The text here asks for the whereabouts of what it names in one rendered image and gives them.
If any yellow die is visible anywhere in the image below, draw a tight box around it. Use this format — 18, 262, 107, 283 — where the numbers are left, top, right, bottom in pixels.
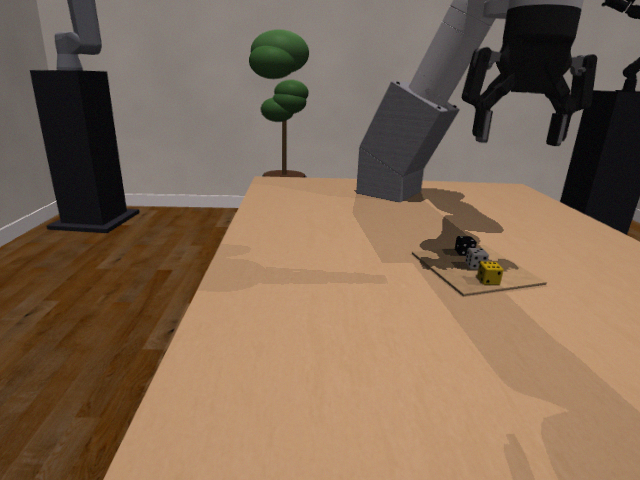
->
477, 261, 504, 285

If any white die with black pips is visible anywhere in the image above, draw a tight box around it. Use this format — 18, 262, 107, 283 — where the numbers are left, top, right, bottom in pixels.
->
465, 248, 489, 269

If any translucent tan mat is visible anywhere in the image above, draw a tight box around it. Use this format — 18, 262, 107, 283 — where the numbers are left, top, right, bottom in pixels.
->
412, 245, 547, 297

